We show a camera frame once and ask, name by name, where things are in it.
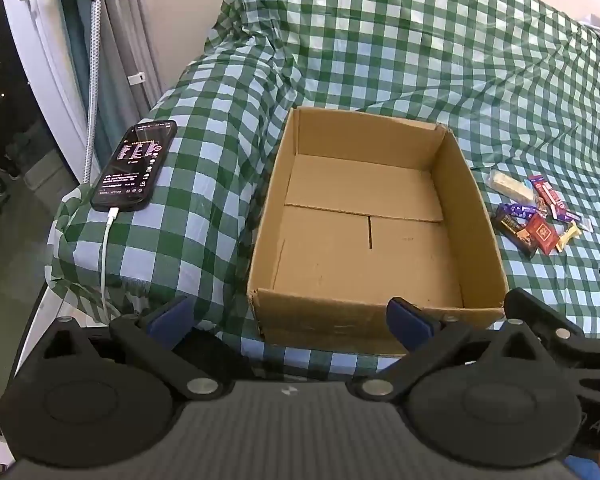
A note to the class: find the dark shoe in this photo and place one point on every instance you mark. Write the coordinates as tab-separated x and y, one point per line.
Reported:
10	170

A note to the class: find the pale nougat bar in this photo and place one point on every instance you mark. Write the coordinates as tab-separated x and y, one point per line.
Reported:
507	182

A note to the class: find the purple cookie packet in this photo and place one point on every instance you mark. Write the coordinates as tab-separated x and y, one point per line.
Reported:
517	210

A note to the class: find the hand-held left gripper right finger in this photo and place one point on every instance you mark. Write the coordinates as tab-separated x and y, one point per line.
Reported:
410	322

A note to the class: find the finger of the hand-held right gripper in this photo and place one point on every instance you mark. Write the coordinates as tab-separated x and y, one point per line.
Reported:
540	310

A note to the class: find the white curtain clip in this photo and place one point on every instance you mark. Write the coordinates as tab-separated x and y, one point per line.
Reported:
136	79

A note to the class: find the black smartphone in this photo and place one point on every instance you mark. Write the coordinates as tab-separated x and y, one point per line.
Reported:
132	165

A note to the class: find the cardboard box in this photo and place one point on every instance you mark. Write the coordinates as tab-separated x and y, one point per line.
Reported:
365	240

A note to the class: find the red square snack packet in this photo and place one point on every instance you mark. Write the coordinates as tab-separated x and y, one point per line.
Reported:
541	236

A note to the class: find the small gold candy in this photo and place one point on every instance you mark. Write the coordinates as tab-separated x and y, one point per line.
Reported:
541	208

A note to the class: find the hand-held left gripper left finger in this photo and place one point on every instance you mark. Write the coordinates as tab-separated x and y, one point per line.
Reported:
167	321

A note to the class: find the slim red snack packet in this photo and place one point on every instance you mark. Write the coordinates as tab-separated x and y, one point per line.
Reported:
547	193

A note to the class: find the dark chocolate packet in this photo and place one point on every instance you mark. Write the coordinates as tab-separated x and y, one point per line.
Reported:
511	230

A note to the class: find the small yellow candy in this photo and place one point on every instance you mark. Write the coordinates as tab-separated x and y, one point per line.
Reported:
568	236

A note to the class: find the green checkered blanket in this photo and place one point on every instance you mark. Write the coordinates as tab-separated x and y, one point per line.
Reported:
410	45

